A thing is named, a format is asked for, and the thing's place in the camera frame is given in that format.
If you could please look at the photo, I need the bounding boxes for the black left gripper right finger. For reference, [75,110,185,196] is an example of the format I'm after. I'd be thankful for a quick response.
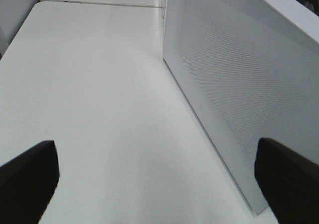
[254,138,319,224]

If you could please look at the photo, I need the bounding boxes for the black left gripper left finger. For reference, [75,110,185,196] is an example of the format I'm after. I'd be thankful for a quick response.
[0,140,60,224]

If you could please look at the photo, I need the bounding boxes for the white microwave door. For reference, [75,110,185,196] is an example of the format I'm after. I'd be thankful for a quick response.
[163,0,319,213]

